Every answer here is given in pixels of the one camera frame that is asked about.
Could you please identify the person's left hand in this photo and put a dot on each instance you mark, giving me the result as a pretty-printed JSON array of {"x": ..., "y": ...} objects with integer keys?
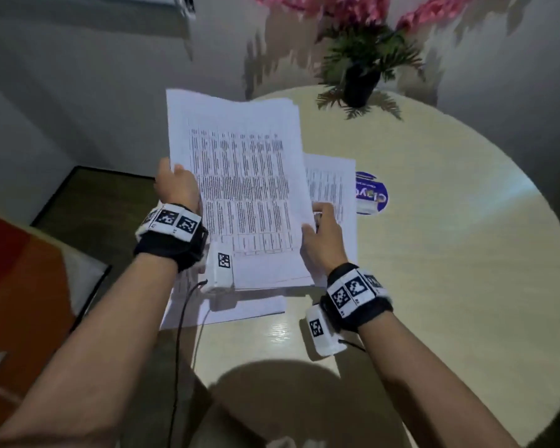
[{"x": 178, "y": 188}]

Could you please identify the person's right hand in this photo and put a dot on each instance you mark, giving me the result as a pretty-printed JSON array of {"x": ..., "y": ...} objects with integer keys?
[{"x": 325, "y": 242}]

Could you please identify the person's left thumb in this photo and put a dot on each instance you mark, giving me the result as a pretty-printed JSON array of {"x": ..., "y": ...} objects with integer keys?
[{"x": 184, "y": 171}]

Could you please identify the person's right thumb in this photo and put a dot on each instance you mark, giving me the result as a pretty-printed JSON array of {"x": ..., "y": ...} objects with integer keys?
[{"x": 307, "y": 235}]

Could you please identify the stack of printed paper sheets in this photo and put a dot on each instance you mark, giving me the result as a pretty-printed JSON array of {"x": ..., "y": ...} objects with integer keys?
[{"x": 247, "y": 181}]

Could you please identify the person's left forearm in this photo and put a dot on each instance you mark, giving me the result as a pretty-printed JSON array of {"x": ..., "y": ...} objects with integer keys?
[{"x": 88, "y": 363}]

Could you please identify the person's right forearm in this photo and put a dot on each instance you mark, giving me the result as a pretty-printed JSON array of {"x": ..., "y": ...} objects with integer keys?
[{"x": 424, "y": 391}]

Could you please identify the printed paper sheet with table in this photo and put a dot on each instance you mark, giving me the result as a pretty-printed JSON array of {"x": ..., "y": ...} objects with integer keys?
[{"x": 333, "y": 186}]

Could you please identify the black wristband with marker tags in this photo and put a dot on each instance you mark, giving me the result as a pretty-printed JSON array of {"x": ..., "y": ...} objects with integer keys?
[
  {"x": 172, "y": 235},
  {"x": 354, "y": 298}
]

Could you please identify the round blue sticker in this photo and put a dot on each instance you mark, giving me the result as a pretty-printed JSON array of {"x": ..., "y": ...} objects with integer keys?
[{"x": 372, "y": 193}]

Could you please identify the white paper sheets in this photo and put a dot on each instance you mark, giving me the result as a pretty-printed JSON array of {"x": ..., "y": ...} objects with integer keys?
[{"x": 233, "y": 307}]

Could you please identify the black plant pot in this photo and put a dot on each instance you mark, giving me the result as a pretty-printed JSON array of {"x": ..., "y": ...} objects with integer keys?
[{"x": 360, "y": 86}]

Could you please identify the artificial plant with pink flowers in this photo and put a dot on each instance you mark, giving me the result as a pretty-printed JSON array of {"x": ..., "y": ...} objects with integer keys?
[{"x": 368, "y": 46}]

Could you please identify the orange chair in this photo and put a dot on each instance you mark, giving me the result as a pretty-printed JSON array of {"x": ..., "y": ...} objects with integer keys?
[{"x": 25, "y": 312}]

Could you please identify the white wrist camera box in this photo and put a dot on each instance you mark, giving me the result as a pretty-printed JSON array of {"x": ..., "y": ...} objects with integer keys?
[
  {"x": 220, "y": 272},
  {"x": 322, "y": 331}
]

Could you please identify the white wall fixture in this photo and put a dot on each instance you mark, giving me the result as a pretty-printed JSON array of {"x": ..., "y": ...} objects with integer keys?
[{"x": 158, "y": 2}]

